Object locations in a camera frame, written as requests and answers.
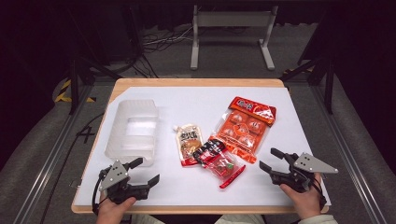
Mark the person's left leg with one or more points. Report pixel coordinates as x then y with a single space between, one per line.
146 219

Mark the black metal stand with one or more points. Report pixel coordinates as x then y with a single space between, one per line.
327 81
74 81

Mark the sauce pouch with spout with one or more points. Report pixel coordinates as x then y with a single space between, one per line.
188 144

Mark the person's right hand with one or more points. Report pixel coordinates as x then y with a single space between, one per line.
304 202

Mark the clear plastic container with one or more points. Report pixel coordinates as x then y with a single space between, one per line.
134 130

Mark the aluminium floor rail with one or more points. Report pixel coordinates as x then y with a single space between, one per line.
46 168
351 161

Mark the grey metal stand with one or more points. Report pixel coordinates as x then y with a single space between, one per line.
232 19

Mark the red and black snack packet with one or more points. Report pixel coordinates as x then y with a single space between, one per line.
219 161

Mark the person's left hand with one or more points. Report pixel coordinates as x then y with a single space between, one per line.
112 212

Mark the large orange snack packet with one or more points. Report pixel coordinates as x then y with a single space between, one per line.
246 127

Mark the yellow and black hazard tape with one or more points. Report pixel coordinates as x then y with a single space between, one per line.
63 93

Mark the white table sheet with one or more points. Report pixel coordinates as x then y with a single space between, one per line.
186 102

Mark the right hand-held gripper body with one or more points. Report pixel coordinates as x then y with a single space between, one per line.
303 170

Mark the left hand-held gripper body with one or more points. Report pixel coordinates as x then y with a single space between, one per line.
115 179

